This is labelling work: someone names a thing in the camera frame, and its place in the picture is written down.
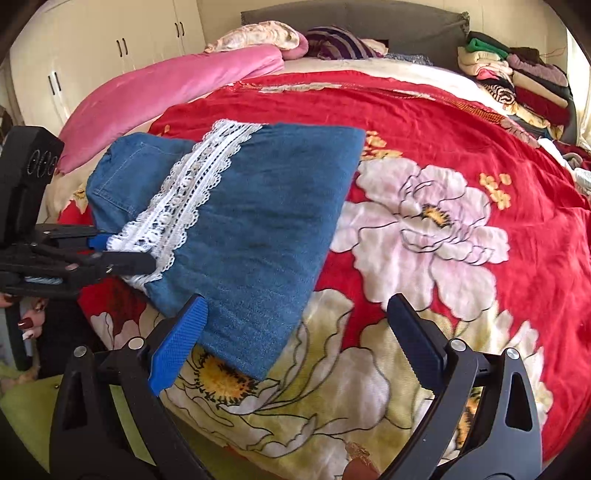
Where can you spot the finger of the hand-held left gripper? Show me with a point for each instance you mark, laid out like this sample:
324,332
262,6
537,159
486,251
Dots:
129,265
98,242

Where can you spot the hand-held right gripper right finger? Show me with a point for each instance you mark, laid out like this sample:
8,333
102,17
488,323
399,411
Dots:
415,339

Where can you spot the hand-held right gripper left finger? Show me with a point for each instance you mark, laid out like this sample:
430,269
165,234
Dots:
178,348

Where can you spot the blue denim pants lace trim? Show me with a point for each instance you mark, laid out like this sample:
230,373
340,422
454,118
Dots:
258,240

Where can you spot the person's left hand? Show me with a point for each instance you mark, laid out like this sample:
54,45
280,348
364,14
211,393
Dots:
30,314

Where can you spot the green cloth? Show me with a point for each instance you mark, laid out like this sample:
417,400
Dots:
27,406

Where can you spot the pink quilt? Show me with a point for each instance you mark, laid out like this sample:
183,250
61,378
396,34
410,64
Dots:
161,87

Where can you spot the white wardrobe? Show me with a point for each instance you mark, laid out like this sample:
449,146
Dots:
115,27

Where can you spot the red floral blanket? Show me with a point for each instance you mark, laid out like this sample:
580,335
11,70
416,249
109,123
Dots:
438,138

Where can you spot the heap of loose garments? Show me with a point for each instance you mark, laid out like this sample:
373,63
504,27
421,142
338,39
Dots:
570,159

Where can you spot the floral pink pillow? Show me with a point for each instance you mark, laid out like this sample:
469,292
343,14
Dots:
258,39

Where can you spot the pile of folded clothes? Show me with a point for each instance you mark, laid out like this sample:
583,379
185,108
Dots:
531,87

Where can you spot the blue patterned cloth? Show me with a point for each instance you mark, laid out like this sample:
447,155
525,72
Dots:
408,58

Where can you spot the cream curtain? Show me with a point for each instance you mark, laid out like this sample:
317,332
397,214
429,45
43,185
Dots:
579,92

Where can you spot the purple striped pillow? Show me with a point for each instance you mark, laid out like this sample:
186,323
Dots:
341,44

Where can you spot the grey upholstered headboard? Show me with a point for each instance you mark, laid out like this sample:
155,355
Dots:
415,23

